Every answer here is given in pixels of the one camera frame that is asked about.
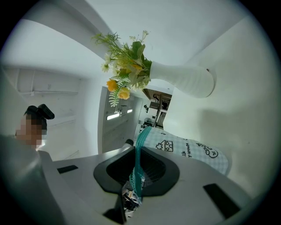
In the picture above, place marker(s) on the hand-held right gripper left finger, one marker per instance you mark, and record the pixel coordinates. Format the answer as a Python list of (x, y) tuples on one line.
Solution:
[(83, 189)]

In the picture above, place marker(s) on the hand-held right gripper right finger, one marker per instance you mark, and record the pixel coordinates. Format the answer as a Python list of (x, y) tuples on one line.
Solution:
[(193, 197)]

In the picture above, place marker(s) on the clear zip pouch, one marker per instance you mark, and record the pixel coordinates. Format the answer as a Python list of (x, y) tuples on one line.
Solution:
[(186, 147)]

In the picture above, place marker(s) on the person's face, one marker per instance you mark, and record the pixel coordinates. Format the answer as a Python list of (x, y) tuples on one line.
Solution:
[(30, 134)]

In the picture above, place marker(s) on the long ceiling light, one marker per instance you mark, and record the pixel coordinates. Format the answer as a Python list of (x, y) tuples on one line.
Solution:
[(113, 117)]

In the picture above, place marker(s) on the short ceiling light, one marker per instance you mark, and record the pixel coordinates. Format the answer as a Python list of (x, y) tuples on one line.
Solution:
[(129, 111)]

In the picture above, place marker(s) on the white table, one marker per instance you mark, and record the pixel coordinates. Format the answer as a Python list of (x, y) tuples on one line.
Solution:
[(230, 114)]

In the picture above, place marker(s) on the white ribbed vase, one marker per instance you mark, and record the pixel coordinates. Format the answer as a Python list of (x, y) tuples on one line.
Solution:
[(186, 77)]

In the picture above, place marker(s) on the artificial flower bouquet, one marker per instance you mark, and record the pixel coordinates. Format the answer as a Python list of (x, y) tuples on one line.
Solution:
[(127, 68)]

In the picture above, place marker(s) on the black head-worn camera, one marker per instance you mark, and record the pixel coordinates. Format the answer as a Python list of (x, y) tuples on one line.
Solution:
[(42, 111)]

